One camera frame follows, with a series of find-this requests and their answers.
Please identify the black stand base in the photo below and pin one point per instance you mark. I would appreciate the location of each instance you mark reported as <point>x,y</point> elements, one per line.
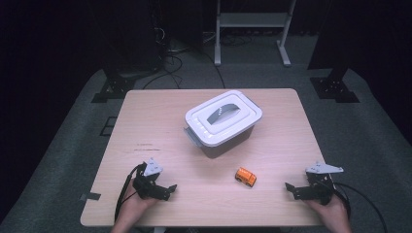
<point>335,89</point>
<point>113,89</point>

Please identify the person's left hand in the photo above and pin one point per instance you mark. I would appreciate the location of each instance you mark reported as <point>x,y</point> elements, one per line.
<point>134,208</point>

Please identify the grey floor tape strip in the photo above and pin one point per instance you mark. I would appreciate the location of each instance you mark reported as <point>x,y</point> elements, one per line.
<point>90,196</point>

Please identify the person's right hand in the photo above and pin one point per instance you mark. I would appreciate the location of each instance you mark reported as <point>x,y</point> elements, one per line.
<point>333,213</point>

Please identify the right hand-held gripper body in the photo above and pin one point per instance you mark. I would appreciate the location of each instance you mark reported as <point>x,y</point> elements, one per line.
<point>319,189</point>

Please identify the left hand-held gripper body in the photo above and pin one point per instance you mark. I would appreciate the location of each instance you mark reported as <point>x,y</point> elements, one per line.
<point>147,187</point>

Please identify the white metal stand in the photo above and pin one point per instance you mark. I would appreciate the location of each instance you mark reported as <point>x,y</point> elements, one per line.
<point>252,20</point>

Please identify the brown transparent storage box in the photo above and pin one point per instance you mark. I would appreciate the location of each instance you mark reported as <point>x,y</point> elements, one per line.
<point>226,147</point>

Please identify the orange toy car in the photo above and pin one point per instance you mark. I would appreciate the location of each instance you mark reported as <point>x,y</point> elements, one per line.
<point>246,177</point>

